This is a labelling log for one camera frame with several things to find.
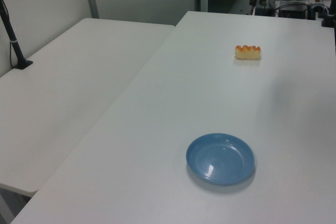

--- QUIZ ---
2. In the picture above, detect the black pole with clamp foot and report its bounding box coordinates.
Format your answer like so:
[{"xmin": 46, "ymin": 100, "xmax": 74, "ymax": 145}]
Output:
[{"xmin": 0, "ymin": 0, "xmax": 34, "ymax": 71}]

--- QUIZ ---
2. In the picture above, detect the black electronics box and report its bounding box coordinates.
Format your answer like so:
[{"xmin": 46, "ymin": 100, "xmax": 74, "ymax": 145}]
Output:
[{"xmin": 277, "ymin": 1, "xmax": 308, "ymax": 20}]

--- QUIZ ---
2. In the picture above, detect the white side table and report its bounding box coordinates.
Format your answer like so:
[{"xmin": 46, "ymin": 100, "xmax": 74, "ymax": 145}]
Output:
[{"xmin": 0, "ymin": 18, "xmax": 176, "ymax": 194}]

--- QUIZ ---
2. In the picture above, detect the blue round plate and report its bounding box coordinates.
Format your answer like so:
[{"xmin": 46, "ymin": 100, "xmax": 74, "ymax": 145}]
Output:
[{"xmin": 185, "ymin": 132, "xmax": 256, "ymax": 187}]

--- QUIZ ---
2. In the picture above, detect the orange glazed bread loaf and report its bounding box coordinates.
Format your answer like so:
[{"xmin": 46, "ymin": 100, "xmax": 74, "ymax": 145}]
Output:
[{"xmin": 234, "ymin": 45, "xmax": 263, "ymax": 60}]

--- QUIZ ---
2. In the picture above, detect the black pole mount with bracket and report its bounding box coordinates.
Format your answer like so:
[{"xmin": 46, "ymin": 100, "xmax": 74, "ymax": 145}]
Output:
[{"xmin": 320, "ymin": 0, "xmax": 336, "ymax": 28}]

